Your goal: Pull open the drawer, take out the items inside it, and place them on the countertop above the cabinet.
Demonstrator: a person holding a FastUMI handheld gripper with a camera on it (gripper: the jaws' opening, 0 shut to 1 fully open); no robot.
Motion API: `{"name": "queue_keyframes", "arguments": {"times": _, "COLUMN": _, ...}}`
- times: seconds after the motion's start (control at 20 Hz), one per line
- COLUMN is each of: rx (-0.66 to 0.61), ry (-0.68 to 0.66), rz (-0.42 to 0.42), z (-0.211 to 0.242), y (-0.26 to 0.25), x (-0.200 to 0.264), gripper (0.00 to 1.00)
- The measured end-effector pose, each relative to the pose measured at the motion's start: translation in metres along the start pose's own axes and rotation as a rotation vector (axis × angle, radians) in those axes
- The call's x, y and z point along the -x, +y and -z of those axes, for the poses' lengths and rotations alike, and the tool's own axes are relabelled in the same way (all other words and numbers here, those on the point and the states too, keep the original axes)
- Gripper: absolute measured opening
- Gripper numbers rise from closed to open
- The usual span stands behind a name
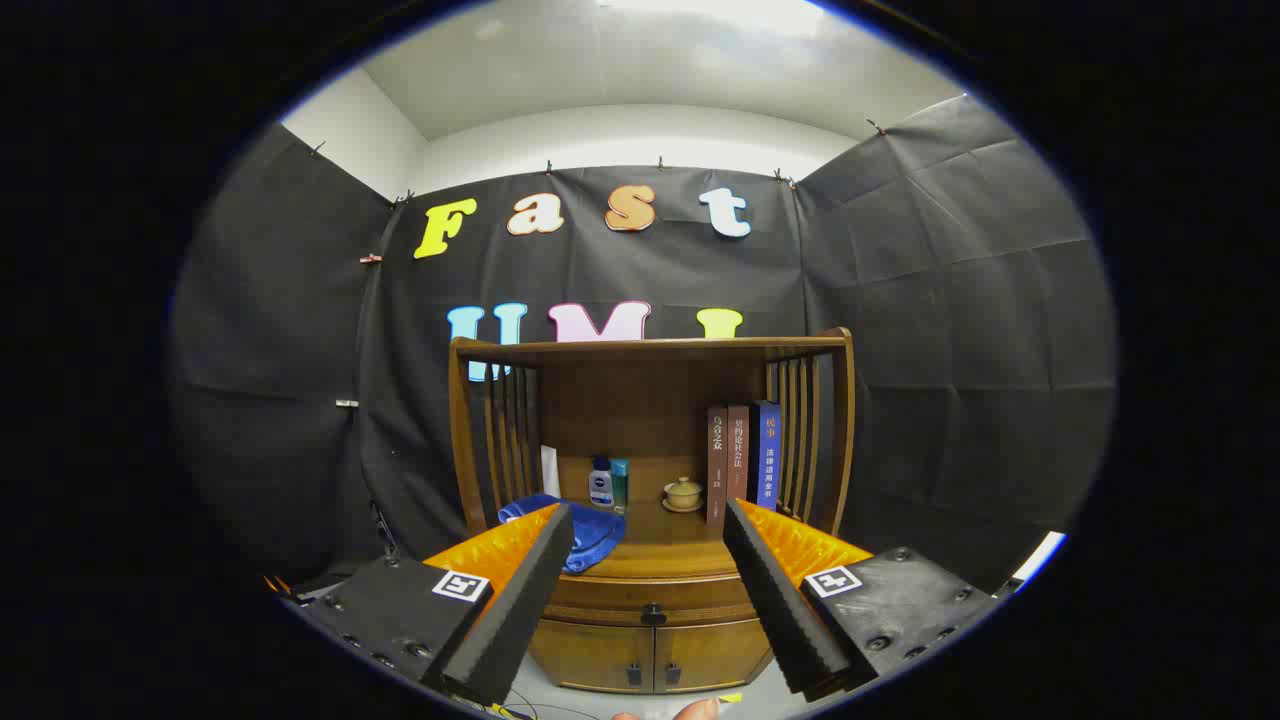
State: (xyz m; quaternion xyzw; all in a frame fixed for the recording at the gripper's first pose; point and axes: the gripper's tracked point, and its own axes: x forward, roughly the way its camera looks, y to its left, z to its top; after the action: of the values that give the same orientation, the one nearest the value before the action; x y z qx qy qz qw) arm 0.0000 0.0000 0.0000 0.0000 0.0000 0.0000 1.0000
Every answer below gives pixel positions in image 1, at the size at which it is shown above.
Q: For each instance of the white lotion bottle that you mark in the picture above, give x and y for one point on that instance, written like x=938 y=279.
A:
x=600 y=487

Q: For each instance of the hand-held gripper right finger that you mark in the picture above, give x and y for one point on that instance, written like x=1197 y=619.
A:
x=775 y=600

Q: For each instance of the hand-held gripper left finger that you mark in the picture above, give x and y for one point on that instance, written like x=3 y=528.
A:
x=520 y=610

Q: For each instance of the brown book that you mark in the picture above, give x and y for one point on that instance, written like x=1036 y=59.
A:
x=717 y=465

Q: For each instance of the blue towel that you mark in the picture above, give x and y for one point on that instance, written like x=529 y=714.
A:
x=595 y=530

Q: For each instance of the blue book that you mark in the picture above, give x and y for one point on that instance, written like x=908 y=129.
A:
x=768 y=455

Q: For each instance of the white card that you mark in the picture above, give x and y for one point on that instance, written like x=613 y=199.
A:
x=550 y=472

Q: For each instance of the wooden cabinet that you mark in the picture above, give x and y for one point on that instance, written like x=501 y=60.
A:
x=640 y=400

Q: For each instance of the beige lidded tea cup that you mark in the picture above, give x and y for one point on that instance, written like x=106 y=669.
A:
x=684 y=491

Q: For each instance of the wooden countertop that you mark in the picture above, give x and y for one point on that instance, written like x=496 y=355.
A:
x=660 y=540

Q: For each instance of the teal bottle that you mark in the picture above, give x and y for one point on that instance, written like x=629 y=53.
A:
x=620 y=485

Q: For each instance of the reddish-brown book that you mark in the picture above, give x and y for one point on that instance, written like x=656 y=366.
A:
x=738 y=455

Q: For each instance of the wooden cabinet door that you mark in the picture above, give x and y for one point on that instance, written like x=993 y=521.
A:
x=710 y=652
x=590 y=655

